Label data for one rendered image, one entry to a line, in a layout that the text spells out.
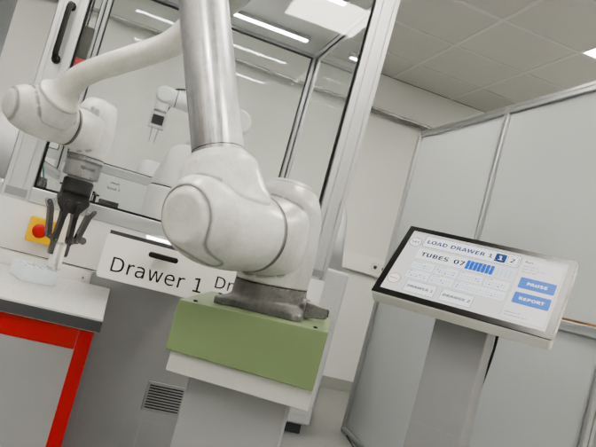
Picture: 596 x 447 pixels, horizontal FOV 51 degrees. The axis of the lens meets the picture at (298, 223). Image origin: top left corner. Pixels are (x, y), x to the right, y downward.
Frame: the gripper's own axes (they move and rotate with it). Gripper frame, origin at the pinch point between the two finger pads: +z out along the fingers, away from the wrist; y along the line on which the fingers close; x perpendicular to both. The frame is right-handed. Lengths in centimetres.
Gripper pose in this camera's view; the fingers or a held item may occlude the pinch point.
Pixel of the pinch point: (57, 255)
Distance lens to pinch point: 170.6
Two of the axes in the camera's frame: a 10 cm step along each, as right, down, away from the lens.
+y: 7.7, 2.5, 5.9
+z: -2.6, 9.6, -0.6
